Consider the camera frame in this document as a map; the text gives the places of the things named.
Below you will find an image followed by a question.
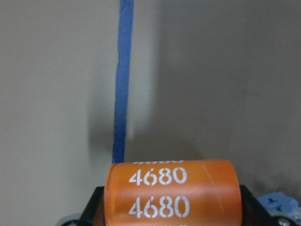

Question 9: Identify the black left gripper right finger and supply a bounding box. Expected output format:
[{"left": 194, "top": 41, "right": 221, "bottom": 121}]
[{"left": 240, "top": 185, "right": 270, "bottom": 226}]

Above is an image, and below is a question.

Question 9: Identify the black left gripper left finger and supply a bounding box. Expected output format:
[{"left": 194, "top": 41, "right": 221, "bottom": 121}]
[{"left": 79, "top": 186, "right": 105, "bottom": 226}]

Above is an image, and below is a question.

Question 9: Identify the orange cylinder marked 4680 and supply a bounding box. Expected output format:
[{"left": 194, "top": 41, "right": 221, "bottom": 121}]
[{"left": 104, "top": 160, "right": 243, "bottom": 226}]

